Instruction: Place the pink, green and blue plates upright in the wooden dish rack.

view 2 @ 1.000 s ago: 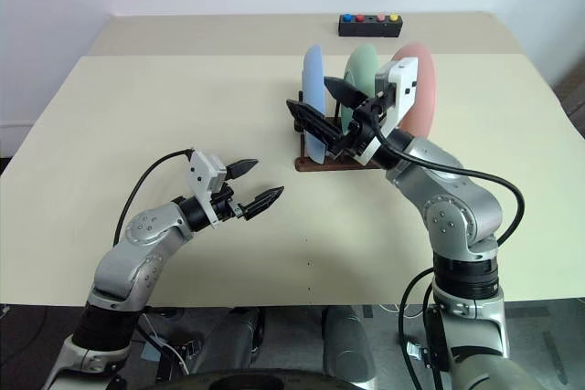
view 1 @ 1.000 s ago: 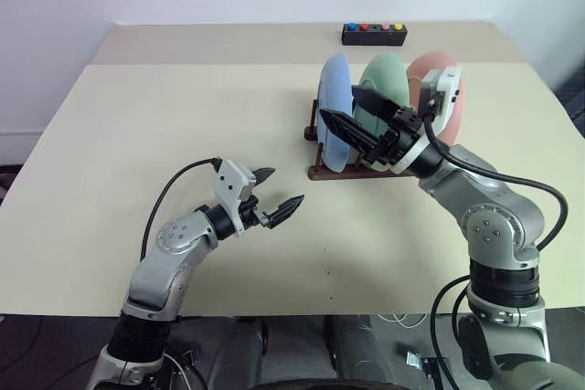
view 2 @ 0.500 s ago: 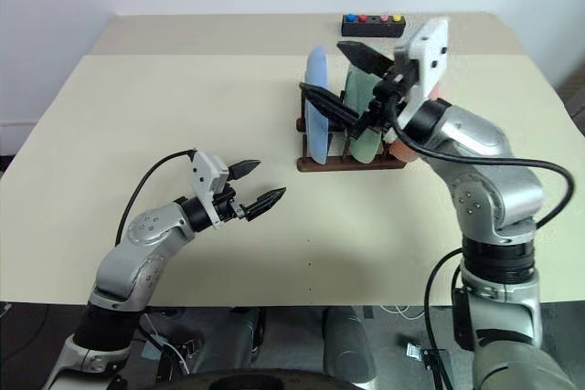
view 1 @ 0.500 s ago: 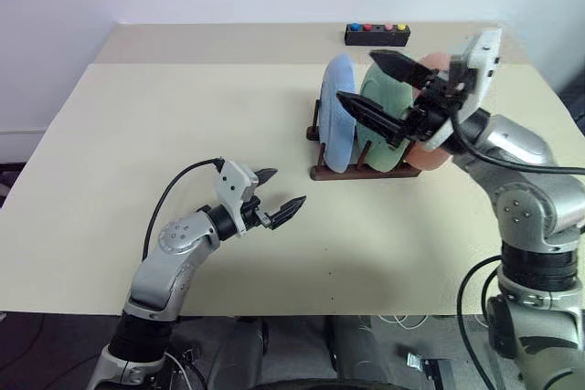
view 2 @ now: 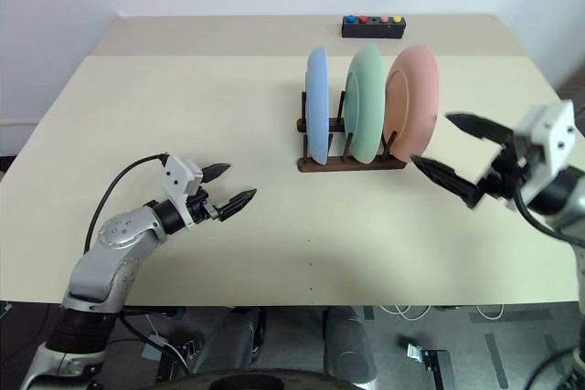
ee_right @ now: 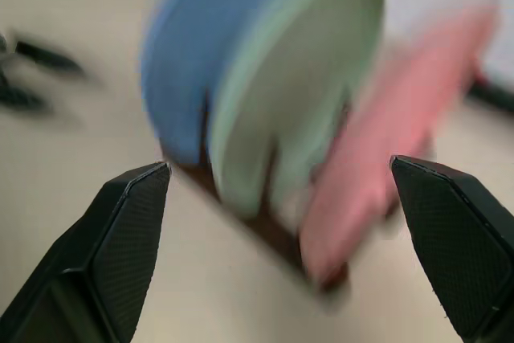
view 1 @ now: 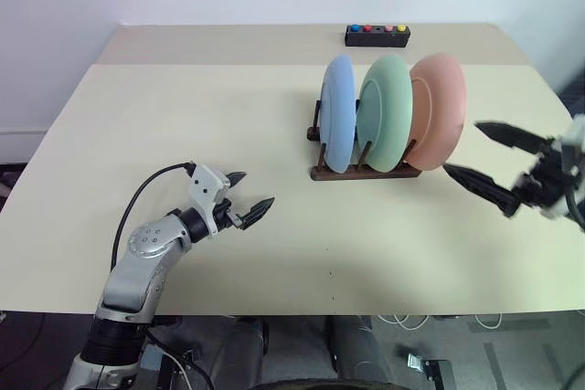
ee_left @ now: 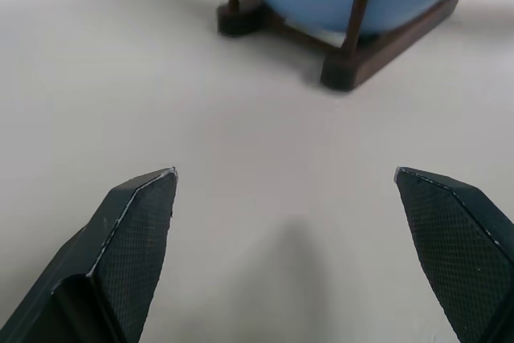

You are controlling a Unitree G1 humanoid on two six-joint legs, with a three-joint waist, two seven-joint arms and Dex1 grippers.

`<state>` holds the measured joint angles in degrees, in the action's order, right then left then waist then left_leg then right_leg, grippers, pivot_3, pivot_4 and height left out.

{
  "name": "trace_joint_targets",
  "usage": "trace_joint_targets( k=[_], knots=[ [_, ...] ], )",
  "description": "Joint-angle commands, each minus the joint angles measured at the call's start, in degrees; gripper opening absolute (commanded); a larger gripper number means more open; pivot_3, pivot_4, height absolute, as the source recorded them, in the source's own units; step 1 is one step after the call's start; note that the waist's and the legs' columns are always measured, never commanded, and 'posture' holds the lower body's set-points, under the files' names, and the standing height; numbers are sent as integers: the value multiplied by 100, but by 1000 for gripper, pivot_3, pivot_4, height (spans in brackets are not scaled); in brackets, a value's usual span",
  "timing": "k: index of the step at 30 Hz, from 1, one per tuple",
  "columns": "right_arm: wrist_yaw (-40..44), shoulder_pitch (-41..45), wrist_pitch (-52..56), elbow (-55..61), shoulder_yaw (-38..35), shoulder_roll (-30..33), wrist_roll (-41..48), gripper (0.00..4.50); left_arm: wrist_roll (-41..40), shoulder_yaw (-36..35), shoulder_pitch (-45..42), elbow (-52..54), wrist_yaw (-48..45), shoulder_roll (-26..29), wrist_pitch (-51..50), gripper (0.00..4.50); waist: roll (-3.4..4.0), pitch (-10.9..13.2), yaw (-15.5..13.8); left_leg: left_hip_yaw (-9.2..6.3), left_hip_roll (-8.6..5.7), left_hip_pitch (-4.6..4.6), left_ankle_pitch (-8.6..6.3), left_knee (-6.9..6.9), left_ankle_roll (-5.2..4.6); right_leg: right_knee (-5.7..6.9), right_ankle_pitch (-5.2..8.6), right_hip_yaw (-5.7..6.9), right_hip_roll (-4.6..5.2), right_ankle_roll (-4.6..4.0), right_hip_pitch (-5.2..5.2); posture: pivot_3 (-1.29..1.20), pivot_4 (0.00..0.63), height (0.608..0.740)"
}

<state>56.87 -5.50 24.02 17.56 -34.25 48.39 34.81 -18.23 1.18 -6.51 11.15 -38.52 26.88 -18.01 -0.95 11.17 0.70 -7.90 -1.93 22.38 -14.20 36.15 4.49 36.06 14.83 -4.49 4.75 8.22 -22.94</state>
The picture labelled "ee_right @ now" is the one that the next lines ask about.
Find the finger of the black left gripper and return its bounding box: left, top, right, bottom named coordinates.
left=0, top=85, right=54, bottom=113
left=14, top=39, right=88, bottom=79

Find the pink red plate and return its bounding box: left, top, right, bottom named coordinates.
left=299, top=0, right=499, bottom=286

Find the brown wooden dish rack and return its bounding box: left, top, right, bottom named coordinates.
left=160, top=93, right=351, bottom=294

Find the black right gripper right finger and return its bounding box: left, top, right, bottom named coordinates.
left=391, top=154, right=514, bottom=343

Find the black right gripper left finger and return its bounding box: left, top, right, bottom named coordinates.
left=0, top=161, right=172, bottom=343

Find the green plate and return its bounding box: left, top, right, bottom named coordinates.
left=208, top=0, right=386, bottom=219

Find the black button box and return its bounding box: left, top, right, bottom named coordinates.
left=465, top=76, right=514, bottom=113

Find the blue plate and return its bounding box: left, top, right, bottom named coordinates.
left=140, top=0, right=310, bottom=167

